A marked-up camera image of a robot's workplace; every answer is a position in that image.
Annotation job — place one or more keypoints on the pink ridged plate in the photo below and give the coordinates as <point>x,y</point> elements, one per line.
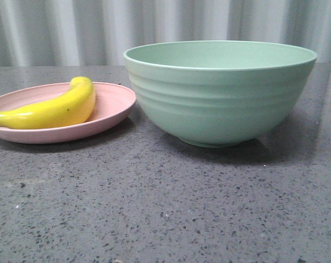
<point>113,104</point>

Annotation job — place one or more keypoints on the white pleated curtain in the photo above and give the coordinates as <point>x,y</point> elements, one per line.
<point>83,33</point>

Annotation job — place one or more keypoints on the yellow plastic banana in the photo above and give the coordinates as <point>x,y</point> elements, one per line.
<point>72,107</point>

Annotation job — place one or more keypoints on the green ridged bowl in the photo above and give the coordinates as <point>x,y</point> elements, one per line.
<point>218,93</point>

